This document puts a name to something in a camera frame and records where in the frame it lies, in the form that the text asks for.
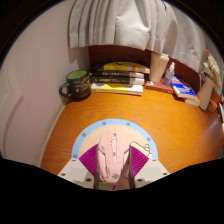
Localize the yellow book with white pages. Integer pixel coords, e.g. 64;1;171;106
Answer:
90;82;144;97

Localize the red-brown book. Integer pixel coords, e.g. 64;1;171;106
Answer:
143;78;175;94

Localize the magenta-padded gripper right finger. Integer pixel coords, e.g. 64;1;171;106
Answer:
124;144;170;189

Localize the dark mug with green inside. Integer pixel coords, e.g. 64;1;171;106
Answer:
58;69;92;100

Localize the blue book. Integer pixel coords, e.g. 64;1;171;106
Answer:
170;75;198;99

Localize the white curtain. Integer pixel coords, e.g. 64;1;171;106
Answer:
68;0;214;73

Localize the pink computer mouse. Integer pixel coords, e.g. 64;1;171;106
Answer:
95;131;130;191

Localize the cream lidded cup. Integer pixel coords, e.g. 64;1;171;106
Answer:
148;51;170;83

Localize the clear spray bottle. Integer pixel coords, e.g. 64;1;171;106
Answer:
162;61;176;88

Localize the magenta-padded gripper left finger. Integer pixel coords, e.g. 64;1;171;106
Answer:
57;144;101;190

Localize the white pitcher vase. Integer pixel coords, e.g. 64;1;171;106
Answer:
197;75;218;111

